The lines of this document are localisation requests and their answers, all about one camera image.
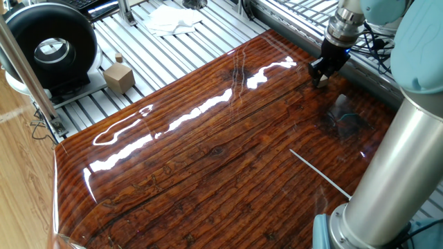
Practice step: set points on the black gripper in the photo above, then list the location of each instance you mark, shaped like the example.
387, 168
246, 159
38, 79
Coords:
334, 54

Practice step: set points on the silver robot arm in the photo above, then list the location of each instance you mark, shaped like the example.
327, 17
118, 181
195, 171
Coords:
398, 166

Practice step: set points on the glossy wood grain mat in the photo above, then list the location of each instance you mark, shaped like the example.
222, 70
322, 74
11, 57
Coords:
207, 155

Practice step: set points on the dark round metal object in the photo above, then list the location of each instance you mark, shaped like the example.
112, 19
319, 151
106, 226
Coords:
194, 3

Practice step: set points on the white cloth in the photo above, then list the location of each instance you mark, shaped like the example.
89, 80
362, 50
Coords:
171, 20

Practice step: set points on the large wooden cube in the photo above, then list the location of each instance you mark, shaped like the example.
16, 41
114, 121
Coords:
119, 79

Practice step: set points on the tiny wooden cube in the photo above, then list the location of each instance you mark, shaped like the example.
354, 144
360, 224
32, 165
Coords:
119, 57

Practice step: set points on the black keyboard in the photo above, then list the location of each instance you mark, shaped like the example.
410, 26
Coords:
83, 3

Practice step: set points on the short aluminium bracket post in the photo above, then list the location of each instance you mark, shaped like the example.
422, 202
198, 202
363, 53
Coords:
126, 14

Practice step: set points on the white fan base plate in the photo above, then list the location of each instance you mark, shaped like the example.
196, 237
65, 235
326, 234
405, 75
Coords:
93, 83

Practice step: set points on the aluminium frame post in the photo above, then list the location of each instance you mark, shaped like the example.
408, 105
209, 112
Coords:
31, 79

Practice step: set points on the black round duct fan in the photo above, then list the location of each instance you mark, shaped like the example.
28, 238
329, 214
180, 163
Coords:
20, 38

